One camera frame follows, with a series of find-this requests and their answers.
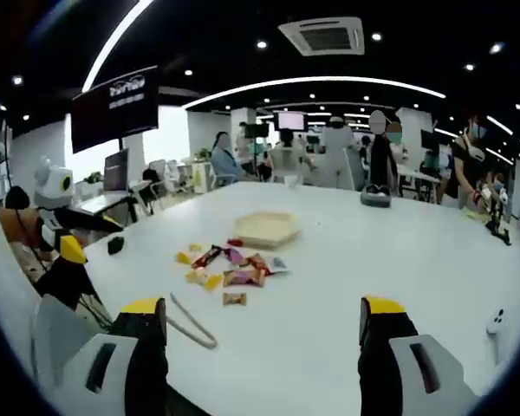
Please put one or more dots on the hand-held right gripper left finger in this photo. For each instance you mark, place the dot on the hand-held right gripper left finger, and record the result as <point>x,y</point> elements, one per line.
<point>143,338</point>

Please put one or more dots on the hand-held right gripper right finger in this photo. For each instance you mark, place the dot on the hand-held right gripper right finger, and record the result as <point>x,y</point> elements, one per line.
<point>381,342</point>

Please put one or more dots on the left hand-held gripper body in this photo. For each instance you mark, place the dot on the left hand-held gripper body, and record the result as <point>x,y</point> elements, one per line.
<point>47,186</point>

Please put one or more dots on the beige food tongs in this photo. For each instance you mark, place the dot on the beige food tongs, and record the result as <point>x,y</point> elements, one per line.
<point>193,318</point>

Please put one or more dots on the small brown food packet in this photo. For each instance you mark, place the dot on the small brown food packet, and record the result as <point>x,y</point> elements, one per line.
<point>234,299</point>

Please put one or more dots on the purple food packet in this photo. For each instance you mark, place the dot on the purple food packet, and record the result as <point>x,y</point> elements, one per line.
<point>236,258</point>

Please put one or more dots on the blue white food packet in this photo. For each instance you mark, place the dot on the blue white food packet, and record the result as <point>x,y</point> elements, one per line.
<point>280,264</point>

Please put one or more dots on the small red food packet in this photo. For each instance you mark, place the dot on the small red food packet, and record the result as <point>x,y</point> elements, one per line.
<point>235,242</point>

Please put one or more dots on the beige hexagonal container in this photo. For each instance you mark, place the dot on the beige hexagonal container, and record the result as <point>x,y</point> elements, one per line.
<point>264,227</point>

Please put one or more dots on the white office desk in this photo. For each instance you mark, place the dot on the white office desk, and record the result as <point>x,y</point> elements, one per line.
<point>99,201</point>

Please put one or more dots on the black computer mouse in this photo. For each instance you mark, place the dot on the black computer mouse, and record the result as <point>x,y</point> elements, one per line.
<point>115,245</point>

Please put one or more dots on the dark computer monitor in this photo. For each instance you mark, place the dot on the dark computer monitor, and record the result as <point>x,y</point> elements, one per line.
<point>116,171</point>

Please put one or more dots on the black display banner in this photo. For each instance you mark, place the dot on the black display banner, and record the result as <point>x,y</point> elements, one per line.
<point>112,112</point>

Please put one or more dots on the white handheld controller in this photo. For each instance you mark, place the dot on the white handheld controller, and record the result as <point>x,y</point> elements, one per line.
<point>497,329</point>

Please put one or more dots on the white low cabinet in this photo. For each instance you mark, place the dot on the white low cabinet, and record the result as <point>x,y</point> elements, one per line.
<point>203,175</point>

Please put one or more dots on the green potted plant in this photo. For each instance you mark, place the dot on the green potted plant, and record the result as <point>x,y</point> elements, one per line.
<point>203,154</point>

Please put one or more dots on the grey VR headset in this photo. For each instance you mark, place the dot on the grey VR headset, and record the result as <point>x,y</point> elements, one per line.
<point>375,198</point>

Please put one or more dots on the long ceiling light strip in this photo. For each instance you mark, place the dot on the long ceiling light strip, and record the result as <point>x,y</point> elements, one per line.
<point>109,47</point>
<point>312,79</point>

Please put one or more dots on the yellow and blue cloth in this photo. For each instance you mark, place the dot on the yellow and blue cloth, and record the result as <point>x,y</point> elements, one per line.
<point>474,215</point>

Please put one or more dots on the white paper cup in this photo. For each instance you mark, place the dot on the white paper cup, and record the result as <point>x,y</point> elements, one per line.
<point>292,182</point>

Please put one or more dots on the small black monitor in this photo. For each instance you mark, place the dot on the small black monitor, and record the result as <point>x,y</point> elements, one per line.
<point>257,130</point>

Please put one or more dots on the bright display screen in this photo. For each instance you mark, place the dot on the bright display screen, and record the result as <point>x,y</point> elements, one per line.
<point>292,121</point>

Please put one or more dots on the ceiling air conditioner vent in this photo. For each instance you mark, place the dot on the ceiling air conditioner vent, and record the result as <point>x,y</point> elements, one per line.
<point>320,37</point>

